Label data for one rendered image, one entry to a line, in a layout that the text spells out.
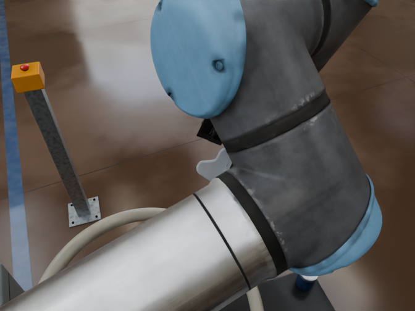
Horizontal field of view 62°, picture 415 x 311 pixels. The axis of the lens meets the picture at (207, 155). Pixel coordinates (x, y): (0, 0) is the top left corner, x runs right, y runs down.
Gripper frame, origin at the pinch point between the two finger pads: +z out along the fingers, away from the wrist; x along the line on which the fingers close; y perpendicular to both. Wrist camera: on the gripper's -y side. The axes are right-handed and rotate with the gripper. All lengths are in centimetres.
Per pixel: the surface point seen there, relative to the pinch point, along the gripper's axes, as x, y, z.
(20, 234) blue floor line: -21, 77, 192
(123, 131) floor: -128, 47, 204
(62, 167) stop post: -51, 61, 141
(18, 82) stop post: -59, 81, 88
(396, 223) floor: -83, -147, 125
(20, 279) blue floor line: 5, 61, 181
